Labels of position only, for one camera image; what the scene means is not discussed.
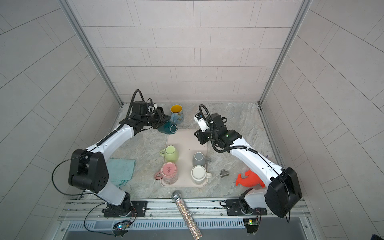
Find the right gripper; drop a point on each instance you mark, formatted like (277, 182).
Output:
(201, 138)

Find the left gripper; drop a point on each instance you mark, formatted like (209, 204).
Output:
(159, 116)

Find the dark green mug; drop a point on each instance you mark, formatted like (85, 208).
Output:
(168, 128)

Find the iridescent blue butterfly mug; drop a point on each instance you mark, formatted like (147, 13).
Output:
(177, 115)

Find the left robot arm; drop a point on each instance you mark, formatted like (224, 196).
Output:
(88, 168)

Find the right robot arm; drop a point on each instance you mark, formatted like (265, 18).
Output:
(282, 189)

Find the grey mug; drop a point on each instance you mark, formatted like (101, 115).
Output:
(200, 159)

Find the light green mug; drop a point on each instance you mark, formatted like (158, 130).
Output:
(170, 153)

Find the white mug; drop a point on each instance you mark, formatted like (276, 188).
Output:
(199, 174)

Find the pink glass mug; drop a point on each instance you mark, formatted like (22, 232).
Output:
(168, 173)

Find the beige plastic tray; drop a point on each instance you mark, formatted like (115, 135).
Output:
(187, 145)

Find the small metal clip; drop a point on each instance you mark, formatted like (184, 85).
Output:
(223, 173)

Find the red shark plush toy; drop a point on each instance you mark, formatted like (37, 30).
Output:
(251, 179)

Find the teal folded cloth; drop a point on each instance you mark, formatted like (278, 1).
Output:
(120, 171)

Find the glitter tube with silver cap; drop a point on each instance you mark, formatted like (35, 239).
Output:
(186, 214)

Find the right circuit board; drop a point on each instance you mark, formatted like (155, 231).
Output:
(251, 225)

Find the circuit board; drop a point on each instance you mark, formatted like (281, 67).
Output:
(122, 226)
(251, 225)

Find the left circuit board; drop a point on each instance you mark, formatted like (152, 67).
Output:
(122, 226)

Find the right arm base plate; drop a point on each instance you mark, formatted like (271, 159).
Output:
(237, 208)

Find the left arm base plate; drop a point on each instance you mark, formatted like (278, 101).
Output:
(138, 207)

